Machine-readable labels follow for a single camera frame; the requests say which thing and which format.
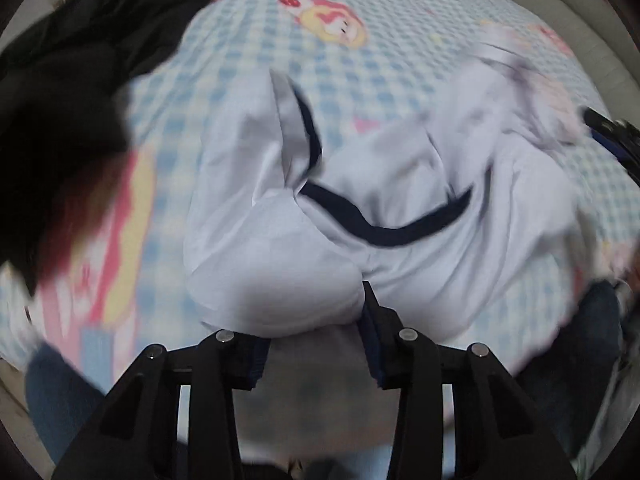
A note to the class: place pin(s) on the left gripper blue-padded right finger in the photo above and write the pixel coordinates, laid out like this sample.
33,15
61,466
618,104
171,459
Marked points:
378,328

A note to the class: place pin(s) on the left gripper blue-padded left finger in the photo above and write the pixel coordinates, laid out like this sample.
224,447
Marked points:
257,355

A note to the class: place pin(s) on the white shirt navy trim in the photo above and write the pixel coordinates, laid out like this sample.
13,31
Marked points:
437,213

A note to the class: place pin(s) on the blue checkered cartoon blanket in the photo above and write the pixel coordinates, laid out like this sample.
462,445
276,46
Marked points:
115,278

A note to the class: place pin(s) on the black garment pile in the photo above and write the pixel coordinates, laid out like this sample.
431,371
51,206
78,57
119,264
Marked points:
60,119

